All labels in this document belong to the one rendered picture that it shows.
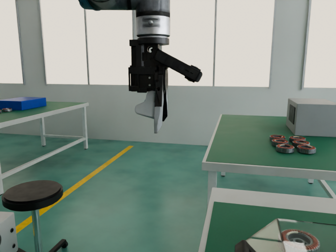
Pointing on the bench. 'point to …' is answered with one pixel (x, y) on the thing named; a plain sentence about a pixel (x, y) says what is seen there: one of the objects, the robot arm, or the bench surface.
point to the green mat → (250, 222)
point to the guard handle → (243, 247)
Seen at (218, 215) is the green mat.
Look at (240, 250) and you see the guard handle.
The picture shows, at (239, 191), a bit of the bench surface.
